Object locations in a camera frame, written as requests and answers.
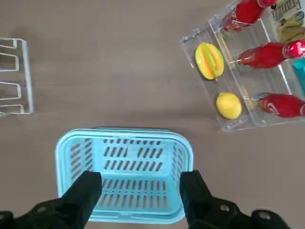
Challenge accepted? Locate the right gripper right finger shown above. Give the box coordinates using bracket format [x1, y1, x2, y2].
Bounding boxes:
[179, 169, 290, 229]

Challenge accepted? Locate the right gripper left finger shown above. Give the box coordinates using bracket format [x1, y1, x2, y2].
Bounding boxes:
[0, 170, 103, 229]

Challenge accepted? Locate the yellow lemon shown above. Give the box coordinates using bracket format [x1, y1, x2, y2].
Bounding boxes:
[215, 92, 243, 120]

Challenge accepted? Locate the light blue plastic basket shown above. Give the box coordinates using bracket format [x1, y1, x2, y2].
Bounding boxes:
[55, 127, 193, 225]

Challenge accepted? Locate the yellow green star fruit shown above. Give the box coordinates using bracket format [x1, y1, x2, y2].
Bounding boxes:
[194, 42, 225, 81]

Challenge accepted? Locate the clear acrylic rack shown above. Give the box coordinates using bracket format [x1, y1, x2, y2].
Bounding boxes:
[179, 0, 305, 131]

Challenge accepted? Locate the teal snack packet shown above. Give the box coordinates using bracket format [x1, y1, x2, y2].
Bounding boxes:
[292, 58, 305, 98]

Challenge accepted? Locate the white cracker box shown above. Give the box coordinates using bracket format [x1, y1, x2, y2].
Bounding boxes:
[270, 0, 305, 43]

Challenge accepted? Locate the wire cup rack wooden bar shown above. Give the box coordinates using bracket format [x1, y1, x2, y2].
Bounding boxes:
[0, 38, 34, 117]

